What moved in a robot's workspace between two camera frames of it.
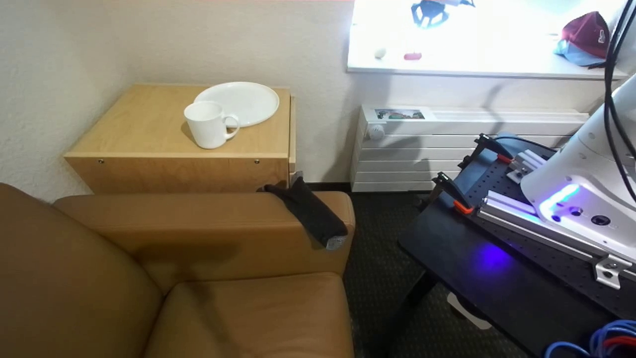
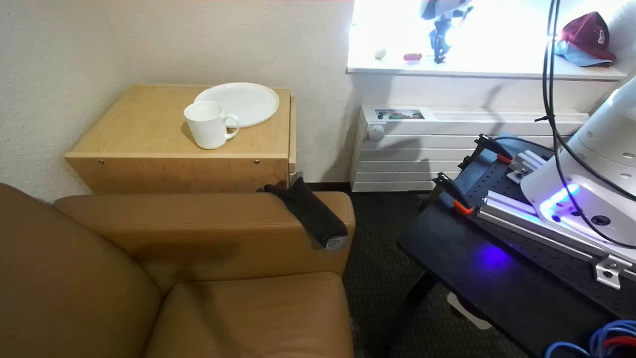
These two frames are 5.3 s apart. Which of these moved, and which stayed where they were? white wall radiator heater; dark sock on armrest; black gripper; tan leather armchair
Moved: black gripper
Stayed: tan leather armchair; dark sock on armrest; white wall radiator heater
